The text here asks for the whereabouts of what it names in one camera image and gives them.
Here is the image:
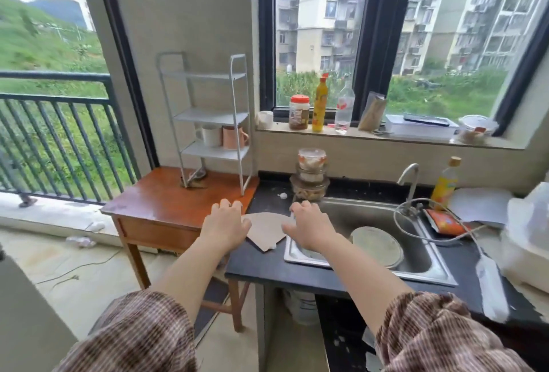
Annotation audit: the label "thin black cable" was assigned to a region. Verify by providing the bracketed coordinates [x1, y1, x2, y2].
[36, 247, 124, 287]

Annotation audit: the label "clear plastic lidded container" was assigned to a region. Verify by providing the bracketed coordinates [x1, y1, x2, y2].
[456, 114, 501, 145]

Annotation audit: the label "yellow dish soap bottle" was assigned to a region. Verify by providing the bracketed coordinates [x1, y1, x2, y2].
[429, 156, 462, 212]

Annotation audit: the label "white hose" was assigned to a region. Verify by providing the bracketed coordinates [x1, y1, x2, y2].
[393, 198, 487, 257]

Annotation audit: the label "yellow bottle with red cap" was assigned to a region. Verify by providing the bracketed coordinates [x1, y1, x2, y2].
[311, 73, 330, 133]

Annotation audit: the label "glass jar with red lid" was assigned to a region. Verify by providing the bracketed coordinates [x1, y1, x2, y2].
[288, 94, 311, 131]

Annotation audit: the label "stainless steel sink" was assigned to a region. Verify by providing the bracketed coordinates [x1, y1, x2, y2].
[283, 196, 459, 288]

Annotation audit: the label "black flat tool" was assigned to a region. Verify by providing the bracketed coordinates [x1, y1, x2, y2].
[403, 113, 451, 127]

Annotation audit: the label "brown paper packet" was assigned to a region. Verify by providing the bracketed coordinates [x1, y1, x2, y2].
[358, 91, 388, 133]

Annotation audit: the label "white plastic bag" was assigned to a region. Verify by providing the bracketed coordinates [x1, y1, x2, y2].
[499, 181, 549, 295]

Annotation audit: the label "white flat box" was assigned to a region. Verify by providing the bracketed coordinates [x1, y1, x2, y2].
[384, 113, 460, 142]

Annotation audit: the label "person's left forearm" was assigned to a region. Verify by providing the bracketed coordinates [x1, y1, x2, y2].
[148, 237, 232, 325]

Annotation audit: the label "chrome faucet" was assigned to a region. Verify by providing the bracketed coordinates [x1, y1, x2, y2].
[396, 163, 424, 217]

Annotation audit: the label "apartment buildings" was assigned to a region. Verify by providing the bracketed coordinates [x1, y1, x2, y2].
[275, 0, 549, 77]

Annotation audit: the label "clear round food container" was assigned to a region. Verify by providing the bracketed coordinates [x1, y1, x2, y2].
[295, 163, 329, 184]

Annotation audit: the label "small clear food container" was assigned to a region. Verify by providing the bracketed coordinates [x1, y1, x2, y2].
[297, 147, 328, 172]

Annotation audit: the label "dark floor mat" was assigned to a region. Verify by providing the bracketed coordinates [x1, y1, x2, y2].
[193, 277, 230, 344]

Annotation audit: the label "orange packet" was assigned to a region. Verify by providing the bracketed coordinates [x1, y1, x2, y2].
[422, 208, 473, 238]

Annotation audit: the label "white mug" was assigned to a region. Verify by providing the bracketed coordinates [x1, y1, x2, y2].
[195, 124, 223, 148]

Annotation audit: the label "pink mug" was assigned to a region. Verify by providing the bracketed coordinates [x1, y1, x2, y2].
[222, 126, 250, 150]

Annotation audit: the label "crushed plastic bottle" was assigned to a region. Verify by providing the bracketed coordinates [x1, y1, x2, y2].
[65, 235, 98, 249]

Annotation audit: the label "large glass bowl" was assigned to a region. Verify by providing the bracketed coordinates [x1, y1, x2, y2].
[289, 174, 331, 203]

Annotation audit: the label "person's right hand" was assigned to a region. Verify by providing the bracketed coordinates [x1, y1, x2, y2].
[281, 200, 340, 253]

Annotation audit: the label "person's left hand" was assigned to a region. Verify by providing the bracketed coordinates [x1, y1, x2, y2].
[199, 199, 253, 255]

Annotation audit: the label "plaid left sleeve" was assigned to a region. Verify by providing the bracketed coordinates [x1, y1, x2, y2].
[53, 290, 199, 372]

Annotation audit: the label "white paper strip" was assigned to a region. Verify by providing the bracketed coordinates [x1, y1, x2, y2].
[475, 253, 510, 325]

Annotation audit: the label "black window frame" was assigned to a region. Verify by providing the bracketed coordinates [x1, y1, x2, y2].
[257, 0, 549, 137]

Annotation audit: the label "person's right forearm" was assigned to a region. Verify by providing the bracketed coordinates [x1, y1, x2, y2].
[317, 237, 414, 336]

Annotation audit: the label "clear plastic bottle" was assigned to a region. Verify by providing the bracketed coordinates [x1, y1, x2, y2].
[334, 78, 356, 135]

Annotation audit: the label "white bucket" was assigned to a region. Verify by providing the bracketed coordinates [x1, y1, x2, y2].
[283, 290, 321, 326]

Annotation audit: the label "white paper sheet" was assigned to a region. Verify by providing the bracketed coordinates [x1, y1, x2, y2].
[447, 187, 515, 229]

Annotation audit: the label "plaid right sleeve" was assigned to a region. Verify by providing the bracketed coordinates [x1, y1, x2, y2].
[374, 291, 534, 372]

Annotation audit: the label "brown wooden table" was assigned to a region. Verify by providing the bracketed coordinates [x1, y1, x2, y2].
[100, 165, 260, 334]

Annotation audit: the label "plaid sleeve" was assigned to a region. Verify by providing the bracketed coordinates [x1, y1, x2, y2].
[374, 291, 534, 372]
[53, 290, 199, 372]

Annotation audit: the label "white metal shelf rack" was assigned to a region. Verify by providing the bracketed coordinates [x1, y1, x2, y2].
[156, 52, 254, 197]

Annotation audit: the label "dark metal object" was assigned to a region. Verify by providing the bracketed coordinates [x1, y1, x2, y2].
[180, 168, 209, 190]

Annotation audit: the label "black balcony railing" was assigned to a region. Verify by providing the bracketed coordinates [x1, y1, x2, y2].
[0, 70, 143, 206]

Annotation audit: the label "grey appliance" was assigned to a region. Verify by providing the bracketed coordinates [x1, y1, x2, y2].
[0, 245, 79, 372]

